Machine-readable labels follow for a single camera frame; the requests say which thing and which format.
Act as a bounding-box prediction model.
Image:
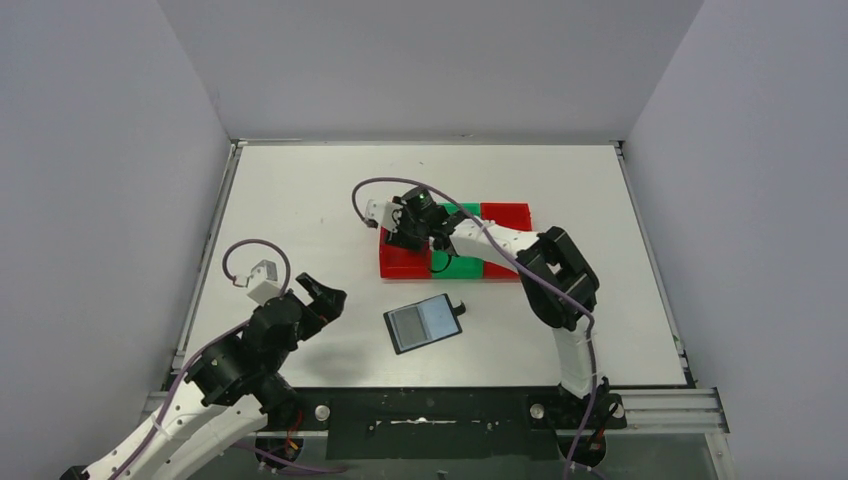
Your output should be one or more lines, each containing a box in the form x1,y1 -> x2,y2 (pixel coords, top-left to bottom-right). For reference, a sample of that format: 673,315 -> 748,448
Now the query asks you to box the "red bin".
480,202 -> 533,281
378,228 -> 432,280

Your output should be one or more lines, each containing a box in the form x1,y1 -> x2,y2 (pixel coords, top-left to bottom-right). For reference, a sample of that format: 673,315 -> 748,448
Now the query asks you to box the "green bin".
429,202 -> 485,281

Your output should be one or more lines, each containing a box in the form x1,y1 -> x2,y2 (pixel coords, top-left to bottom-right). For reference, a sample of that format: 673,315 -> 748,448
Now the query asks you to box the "black leather card holder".
383,293 -> 467,355

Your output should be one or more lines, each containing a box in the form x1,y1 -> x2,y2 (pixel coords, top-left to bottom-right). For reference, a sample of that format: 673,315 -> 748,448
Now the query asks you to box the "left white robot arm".
62,273 -> 347,479

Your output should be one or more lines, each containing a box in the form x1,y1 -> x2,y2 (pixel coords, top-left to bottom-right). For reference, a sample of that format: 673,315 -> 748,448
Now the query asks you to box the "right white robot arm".
366,187 -> 600,399

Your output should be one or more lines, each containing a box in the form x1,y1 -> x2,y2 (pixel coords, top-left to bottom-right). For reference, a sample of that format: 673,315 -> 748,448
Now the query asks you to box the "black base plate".
247,386 -> 628,465

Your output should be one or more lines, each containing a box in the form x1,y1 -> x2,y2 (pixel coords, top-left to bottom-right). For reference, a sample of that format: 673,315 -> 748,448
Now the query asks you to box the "aluminium frame rail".
122,387 -> 730,480

